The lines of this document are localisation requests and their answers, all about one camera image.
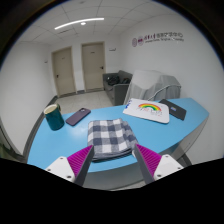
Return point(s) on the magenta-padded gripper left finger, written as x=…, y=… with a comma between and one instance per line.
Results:
x=65, y=168

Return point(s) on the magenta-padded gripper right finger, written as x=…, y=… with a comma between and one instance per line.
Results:
x=160, y=165

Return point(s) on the grey white checkered towel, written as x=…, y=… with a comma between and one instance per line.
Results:
x=110, y=138

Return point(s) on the teal mug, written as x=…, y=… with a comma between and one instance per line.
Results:
x=55, y=119

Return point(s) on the purple smartphone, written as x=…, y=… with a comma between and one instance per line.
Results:
x=78, y=116

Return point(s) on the white board with rainbow print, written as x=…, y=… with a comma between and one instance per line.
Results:
x=146, y=110

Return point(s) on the black flat case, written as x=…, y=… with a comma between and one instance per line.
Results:
x=174, y=109

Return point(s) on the white cloth-covered furniture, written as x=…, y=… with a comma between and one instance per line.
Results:
x=151, y=85

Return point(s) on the grey sofa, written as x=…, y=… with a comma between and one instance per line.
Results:
x=116, y=93

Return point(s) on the beige door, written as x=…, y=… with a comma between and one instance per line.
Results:
x=64, y=71
x=93, y=66

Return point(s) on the black bag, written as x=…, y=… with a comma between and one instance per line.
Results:
x=113, y=80

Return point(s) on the round ceiling light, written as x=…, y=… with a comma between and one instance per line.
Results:
x=83, y=23

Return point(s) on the long ceiling light strip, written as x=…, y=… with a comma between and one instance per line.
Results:
x=79, y=23

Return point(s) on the wall sign lettering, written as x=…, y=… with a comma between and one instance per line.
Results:
x=160, y=38

